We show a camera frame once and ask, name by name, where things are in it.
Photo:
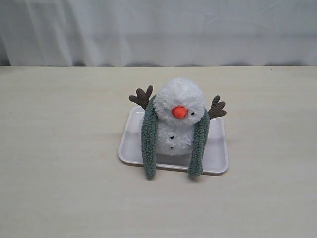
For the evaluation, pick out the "green fuzzy scarf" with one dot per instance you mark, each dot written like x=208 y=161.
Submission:
x=149 y=134

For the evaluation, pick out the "white plush snowman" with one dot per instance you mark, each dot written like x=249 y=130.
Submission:
x=179 y=105

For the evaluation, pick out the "white rectangular tray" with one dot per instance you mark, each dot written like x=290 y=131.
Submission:
x=215 y=159

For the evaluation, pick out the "white backdrop curtain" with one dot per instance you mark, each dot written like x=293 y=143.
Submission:
x=158 y=32

